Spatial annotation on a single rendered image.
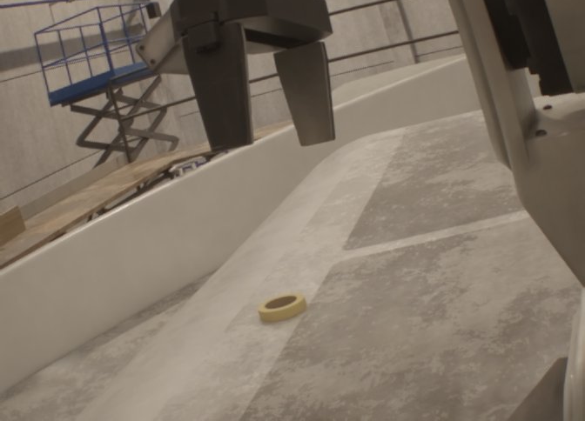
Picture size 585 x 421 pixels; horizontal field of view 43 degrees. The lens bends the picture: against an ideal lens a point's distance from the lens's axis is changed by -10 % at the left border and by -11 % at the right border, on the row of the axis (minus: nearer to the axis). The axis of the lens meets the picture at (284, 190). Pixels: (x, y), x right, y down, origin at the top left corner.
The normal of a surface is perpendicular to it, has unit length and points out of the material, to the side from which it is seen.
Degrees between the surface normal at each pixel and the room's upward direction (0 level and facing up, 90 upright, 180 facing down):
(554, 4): 112
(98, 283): 90
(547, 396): 0
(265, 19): 168
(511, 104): 99
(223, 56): 79
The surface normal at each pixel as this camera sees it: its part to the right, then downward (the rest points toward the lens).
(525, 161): -0.32, 0.41
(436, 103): 0.60, -0.03
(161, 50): -0.42, 0.07
